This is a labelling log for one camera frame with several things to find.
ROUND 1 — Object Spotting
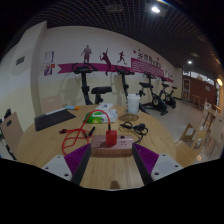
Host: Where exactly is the white paper cup with lid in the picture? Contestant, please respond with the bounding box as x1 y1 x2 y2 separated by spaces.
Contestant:
126 93 142 116

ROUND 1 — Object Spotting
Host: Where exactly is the red wall poster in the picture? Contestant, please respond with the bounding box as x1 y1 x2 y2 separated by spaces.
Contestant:
43 63 56 77

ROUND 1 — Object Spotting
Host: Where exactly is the white wall poster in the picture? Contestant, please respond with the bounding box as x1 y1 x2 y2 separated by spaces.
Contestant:
44 51 55 64

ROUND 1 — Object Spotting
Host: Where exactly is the red charging cable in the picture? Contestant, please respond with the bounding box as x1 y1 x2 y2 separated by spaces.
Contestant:
59 109 113 156

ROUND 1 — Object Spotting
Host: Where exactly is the group of ceiling lights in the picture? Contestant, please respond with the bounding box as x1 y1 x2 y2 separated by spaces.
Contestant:
149 4 224 88

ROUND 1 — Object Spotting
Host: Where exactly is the white flat box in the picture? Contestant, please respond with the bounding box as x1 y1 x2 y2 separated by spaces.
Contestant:
94 102 114 112

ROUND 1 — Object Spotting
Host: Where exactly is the brown round coaster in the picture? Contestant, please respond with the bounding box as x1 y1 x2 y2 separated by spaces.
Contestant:
118 113 140 123

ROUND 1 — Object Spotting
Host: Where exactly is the red charger block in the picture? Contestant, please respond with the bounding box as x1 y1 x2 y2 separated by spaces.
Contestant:
105 129 118 148

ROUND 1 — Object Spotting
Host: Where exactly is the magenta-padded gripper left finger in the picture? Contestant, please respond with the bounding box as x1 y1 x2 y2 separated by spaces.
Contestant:
41 143 93 186

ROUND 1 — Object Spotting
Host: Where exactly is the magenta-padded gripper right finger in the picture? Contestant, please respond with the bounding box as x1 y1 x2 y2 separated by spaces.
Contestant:
131 142 184 186

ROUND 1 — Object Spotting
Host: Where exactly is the rose pink power strip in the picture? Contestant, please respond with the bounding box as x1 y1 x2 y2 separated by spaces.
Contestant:
90 134 134 158

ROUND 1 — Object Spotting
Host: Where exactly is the wooden chair with handle hole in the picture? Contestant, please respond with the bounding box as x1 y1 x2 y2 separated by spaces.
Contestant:
0 111 24 161

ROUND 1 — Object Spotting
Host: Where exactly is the group of wooden chairs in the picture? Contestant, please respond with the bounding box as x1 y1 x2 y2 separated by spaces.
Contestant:
174 99 224 168

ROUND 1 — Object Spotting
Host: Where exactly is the group of black exercise bikes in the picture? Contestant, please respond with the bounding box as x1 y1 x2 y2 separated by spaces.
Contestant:
71 62 179 116

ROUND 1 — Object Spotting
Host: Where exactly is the black tablet case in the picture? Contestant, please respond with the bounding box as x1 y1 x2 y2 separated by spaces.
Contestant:
34 109 77 132

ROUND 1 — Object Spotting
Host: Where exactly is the black coiled power cable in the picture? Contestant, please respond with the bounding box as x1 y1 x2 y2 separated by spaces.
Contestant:
119 121 149 144

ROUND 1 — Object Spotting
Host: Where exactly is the dark wall sign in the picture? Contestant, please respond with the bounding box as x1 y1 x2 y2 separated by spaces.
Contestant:
15 55 26 66

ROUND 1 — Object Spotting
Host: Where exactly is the green wet wipes pack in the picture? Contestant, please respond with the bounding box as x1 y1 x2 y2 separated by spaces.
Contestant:
83 109 118 125

